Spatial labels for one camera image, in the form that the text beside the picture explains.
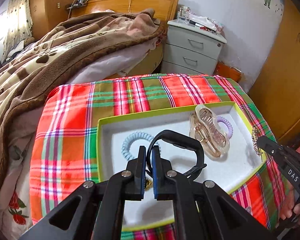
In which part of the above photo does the black amber beaded bracelet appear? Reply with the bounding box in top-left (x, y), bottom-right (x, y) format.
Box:
top-left (144, 174), bottom-right (154, 192)

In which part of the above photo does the clear glass cup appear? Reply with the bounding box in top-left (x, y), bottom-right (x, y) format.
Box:
top-left (178, 5), bottom-right (191, 24)

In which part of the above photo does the spotted curtain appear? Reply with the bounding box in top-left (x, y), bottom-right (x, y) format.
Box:
top-left (1, 0), bottom-right (33, 62)

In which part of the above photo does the clutter on nightstand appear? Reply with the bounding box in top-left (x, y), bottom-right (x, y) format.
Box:
top-left (190, 14), bottom-right (224, 34)

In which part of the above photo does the wooden headboard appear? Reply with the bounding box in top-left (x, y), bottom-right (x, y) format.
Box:
top-left (70, 0), bottom-right (179, 22)

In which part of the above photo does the gold chain jewelry piece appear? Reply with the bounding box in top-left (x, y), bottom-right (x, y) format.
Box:
top-left (251, 127), bottom-right (263, 161)

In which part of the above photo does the blue spiral hair tie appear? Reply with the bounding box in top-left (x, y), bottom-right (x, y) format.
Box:
top-left (121, 131), bottom-right (161, 161)

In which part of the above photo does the green white shallow tray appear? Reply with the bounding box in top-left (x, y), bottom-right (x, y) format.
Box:
top-left (96, 101), bottom-right (268, 231)

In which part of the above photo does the grey white nightstand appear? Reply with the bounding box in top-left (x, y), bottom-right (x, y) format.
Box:
top-left (161, 20), bottom-right (227, 75)

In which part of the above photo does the purple spiral hair tie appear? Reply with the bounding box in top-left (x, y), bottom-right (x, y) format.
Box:
top-left (216, 115), bottom-right (234, 139)

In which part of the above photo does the orange box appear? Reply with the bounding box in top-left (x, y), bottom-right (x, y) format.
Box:
top-left (214, 61), bottom-right (242, 82)

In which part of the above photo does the power strip on headboard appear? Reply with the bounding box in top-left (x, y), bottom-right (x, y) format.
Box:
top-left (65, 0), bottom-right (89, 10)

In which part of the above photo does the wooden door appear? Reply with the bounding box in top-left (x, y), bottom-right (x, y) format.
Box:
top-left (249, 0), bottom-right (300, 144)

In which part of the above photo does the person's right hand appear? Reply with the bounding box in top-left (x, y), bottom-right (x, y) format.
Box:
top-left (279, 187), bottom-right (300, 224)

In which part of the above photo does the brown patterned blanket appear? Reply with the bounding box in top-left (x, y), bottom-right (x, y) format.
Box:
top-left (0, 8), bottom-right (166, 205)

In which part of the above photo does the black smart band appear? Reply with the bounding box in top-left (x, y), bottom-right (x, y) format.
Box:
top-left (146, 129), bottom-right (207, 181)

